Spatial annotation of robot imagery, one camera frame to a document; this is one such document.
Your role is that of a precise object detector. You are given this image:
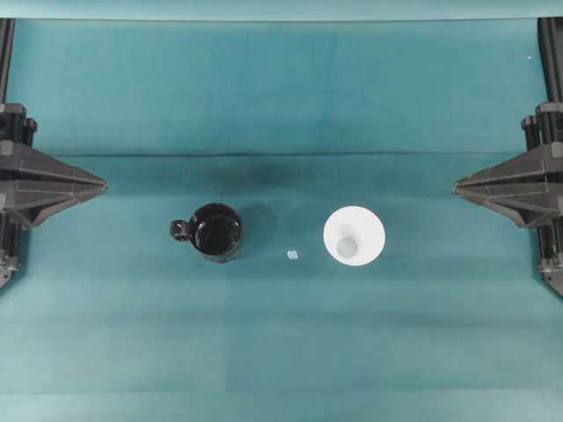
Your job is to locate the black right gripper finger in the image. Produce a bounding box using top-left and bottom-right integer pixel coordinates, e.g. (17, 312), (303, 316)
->
(453, 188), (562, 229)
(453, 151), (562, 193)

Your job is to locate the white paper cup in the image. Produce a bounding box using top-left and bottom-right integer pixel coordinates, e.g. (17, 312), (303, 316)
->
(323, 206), (386, 266)

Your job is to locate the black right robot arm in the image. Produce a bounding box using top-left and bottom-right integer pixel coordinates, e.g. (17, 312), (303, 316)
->
(453, 102), (562, 295)

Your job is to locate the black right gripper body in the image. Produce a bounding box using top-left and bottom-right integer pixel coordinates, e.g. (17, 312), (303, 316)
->
(521, 102), (562, 151)

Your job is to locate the black right frame rail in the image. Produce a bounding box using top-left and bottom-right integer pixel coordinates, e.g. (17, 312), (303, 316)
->
(537, 17), (563, 103)

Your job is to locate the teal table cloth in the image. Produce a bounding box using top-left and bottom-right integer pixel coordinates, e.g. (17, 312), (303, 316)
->
(1, 19), (562, 421)

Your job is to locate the black left frame rail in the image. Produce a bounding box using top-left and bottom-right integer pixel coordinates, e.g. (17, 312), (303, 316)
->
(0, 18), (16, 104)

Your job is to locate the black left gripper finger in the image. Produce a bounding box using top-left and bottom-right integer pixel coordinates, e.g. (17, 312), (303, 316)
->
(1, 184), (108, 229)
(1, 141), (107, 188)

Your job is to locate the black frame rail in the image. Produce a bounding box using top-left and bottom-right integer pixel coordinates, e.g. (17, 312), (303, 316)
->
(537, 17), (563, 103)
(0, 18), (16, 104)

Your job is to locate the black cup holder mug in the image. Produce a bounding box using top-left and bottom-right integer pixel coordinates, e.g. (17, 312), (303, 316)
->
(169, 203), (244, 264)

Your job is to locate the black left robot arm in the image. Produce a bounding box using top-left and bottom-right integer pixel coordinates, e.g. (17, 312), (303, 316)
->
(1, 103), (108, 286)

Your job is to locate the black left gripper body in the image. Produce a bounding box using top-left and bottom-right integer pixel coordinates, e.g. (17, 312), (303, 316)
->
(1, 104), (38, 154)

